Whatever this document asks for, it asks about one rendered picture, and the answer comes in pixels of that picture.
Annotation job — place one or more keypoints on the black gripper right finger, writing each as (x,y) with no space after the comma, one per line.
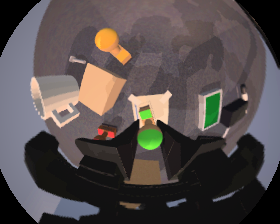
(179,151)

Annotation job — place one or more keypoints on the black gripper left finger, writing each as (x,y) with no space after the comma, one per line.
(120,150)

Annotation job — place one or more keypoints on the cream paper card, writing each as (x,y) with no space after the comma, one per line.
(159,106)

